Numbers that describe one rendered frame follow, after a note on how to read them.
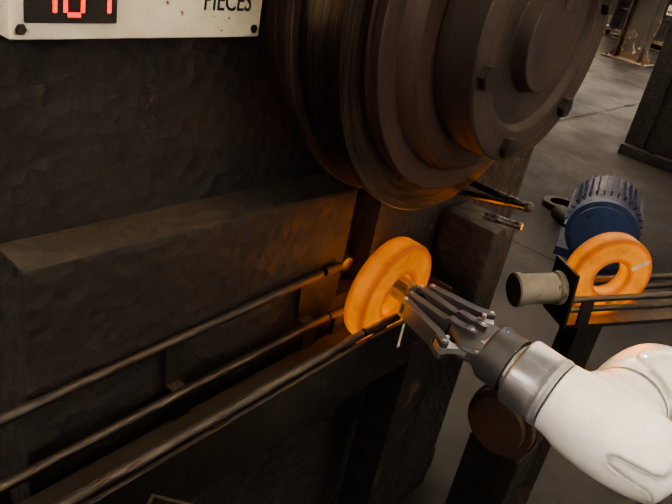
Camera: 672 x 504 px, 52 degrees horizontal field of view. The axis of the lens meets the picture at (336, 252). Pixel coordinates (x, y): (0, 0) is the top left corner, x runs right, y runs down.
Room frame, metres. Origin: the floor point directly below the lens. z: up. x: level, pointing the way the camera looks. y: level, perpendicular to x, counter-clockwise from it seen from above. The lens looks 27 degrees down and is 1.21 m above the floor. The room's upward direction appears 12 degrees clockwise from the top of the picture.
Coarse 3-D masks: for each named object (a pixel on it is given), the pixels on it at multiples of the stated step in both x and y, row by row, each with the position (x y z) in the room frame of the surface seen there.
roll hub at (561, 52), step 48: (480, 0) 0.67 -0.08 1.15; (528, 0) 0.74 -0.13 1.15; (576, 0) 0.78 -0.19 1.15; (480, 48) 0.66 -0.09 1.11; (528, 48) 0.72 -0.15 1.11; (576, 48) 0.86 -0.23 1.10; (480, 96) 0.68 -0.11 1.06; (528, 96) 0.79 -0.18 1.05; (480, 144) 0.71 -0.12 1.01; (528, 144) 0.80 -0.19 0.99
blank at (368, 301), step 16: (400, 240) 0.85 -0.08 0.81; (384, 256) 0.81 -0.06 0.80; (400, 256) 0.81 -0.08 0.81; (416, 256) 0.85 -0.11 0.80; (368, 272) 0.79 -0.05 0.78; (384, 272) 0.79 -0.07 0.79; (400, 272) 0.82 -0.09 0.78; (416, 272) 0.86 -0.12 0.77; (352, 288) 0.79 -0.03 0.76; (368, 288) 0.78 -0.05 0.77; (384, 288) 0.80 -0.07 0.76; (352, 304) 0.78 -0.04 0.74; (368, 304) 0.78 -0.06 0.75; (384, 304) 0.86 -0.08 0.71; (352, 320) 0.78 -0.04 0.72; (368, 320) 0.78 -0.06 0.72
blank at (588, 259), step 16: (592, 240) 1.11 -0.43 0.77; (608, 240) 1.10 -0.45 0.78; (624, 240) 1.10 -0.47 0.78; (576, 256) 1.10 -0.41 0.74; (592, 256) 1.08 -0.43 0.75; (608, 256) 1.09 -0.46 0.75; (624, 256) 1.10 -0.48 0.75; (640, 256) 1.11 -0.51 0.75; (592, 272) 1.09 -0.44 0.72; (624, 272) 1.12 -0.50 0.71; (640, 272) 1.12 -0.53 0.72; (592, 288) 1.09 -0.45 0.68; (608, 288) 1.12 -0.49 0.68; (624, 288) 1.11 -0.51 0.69; (640, 288) 1.12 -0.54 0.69; (576, 304) 1.09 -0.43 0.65
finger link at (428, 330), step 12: (408, 300) 0.79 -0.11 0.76; (408, 312) 0.77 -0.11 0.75; (420, 312) 0.77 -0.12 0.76; (408, 324) 0.77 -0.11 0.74; (420, 324) 0.75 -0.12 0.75; (432, 324) 0.75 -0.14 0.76; (420, 336) 0.75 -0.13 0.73; (432, 336) 0.73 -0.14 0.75; (444, 336) 0.73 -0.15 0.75; (432, 348) 0.73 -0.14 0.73
